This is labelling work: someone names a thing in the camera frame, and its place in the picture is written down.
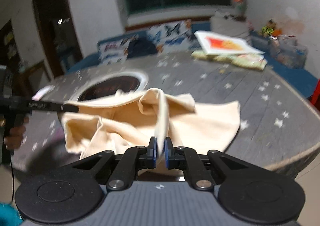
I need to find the cream sweatshirt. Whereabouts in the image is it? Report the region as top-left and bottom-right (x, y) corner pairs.
(59, 88), (240, 158)

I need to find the person's left hand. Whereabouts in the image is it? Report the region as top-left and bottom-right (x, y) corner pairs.
(4, 116), (29, 150)

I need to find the induction hob in table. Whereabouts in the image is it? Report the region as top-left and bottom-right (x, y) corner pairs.
(69, 70), (149, 102)

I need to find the dark blue backpack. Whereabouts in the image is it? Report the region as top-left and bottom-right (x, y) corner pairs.
(127, 37), (158, 58)

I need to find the butterfly print cushion cover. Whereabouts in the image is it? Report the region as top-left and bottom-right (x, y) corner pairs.
(97, 19), (200, 65)

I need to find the green patterned folded blanket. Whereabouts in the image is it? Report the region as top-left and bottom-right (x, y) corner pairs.
(191, 50), (267, 71)

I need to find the grey pillow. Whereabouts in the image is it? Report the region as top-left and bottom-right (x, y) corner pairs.
(210, 14), (249, 39)

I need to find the blue corner sofa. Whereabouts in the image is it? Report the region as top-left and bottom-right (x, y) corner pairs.
(67, 22), (318, 98)

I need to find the red plastic stool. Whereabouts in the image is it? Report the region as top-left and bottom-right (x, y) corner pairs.
(309, 91), (320, 111)

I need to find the clear plastic storage box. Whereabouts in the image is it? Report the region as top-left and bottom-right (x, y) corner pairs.
(268, 35), (308, 69)

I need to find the teddy bear toy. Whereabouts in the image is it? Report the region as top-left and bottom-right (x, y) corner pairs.
(259, 19), (283, 37)

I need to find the colourful paper flower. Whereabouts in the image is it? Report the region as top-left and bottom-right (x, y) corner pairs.
(233, 0), (247, 17)

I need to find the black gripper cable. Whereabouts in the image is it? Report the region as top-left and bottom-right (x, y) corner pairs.
(9, 161), (15, 203)

